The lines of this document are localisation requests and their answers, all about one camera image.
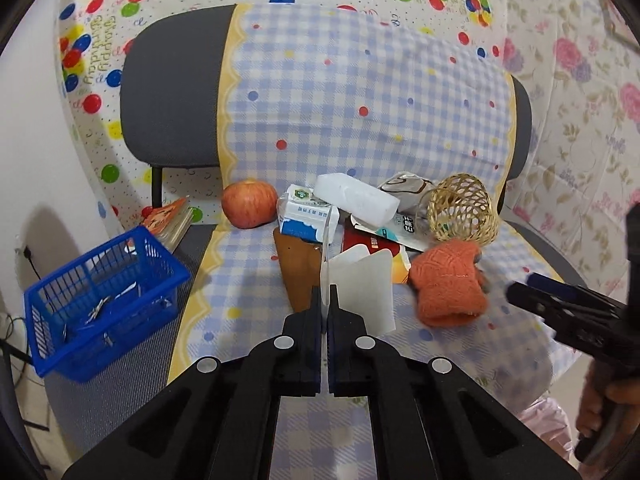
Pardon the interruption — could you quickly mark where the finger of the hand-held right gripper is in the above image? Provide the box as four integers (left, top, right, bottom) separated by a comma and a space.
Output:
504, 281, 627, 358
526, 272, 593, 297

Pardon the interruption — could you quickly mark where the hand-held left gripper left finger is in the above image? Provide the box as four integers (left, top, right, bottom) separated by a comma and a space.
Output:
62, 285, 324, 480

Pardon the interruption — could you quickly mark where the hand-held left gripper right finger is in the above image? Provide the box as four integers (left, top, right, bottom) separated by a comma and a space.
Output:
327, 284, 583, 480

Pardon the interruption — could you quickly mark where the translucent white plastic piece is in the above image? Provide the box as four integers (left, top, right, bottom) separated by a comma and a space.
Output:
319, 205, 397, 337

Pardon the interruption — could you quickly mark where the white foam block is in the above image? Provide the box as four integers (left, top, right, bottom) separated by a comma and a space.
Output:
313, 173, 401, 228

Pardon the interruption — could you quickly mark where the blue plastic basket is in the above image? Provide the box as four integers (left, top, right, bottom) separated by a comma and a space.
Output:
24, 225, 192, 383

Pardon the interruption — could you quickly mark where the person's right hand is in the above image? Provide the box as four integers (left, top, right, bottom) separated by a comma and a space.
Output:
576, 360, 640, 438

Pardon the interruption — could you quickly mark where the orange knitted glove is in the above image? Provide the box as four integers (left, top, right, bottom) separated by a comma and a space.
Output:
409, 239, 491, 329

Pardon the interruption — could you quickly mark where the red snack packet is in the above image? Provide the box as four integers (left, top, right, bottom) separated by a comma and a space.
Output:
341, 222, 412, 285

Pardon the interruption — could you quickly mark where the pink garment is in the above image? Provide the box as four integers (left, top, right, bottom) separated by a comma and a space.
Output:
517, 395, 573, 461

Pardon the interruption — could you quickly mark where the blue white milk carton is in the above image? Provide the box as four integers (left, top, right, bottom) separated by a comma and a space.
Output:
276, 184, 341, 245

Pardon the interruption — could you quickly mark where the white teal label packet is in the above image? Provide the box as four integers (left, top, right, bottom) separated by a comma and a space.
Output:
350, 212, 436, 253

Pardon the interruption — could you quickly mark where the floral print sheet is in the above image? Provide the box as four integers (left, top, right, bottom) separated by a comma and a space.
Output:
500, 0, 640, 311

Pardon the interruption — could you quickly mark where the red apple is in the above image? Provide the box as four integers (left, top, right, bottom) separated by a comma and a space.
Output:
221, 179, 279, 230

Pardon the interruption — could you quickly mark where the crumpled white brown wrapper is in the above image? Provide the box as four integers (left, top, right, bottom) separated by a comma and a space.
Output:
377, 171, 436, 216

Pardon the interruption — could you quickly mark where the stack of picture books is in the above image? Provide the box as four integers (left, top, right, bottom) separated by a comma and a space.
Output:
141, 197, 193, 253

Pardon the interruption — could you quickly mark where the pile of small scraps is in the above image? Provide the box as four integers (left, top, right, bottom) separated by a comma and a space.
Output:
62, 280, 171, 348

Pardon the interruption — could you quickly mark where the blue checked dotted cloth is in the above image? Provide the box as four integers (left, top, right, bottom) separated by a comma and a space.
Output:
167, 2, 581, 480

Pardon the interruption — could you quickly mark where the grey office chair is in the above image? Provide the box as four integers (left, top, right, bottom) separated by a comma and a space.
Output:
42, 4, 591, 461

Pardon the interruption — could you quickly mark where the black plug cable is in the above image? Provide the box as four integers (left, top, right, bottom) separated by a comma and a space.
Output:
20, 245, 43, 281

